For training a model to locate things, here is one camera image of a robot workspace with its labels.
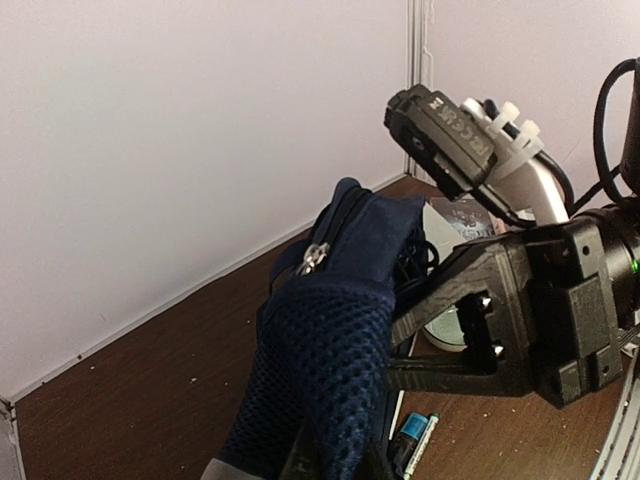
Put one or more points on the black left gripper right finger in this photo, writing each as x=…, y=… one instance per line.
x=312, y=458

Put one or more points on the aluminium front rail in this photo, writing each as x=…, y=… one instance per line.
x=619, y=456

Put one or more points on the black blue highlighter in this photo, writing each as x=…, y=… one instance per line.
x=405, y=442

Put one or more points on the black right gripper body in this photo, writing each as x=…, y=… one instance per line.
x=538, y=313

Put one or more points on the pale blue ceramic bowl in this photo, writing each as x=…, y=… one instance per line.
x=445, y=333

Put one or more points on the white green marker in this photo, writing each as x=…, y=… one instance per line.
x=420, y=445

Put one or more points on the dark cover book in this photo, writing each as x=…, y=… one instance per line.
x=468, y=217

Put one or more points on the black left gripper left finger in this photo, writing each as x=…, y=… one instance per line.
x=217, y=469

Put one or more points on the navy blue student backpack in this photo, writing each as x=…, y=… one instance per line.
x=324, y=333

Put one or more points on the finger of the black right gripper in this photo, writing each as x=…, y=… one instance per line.
x=474, y=279
x=451, y=376

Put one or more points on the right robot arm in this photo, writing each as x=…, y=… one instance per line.
x=619, y=220

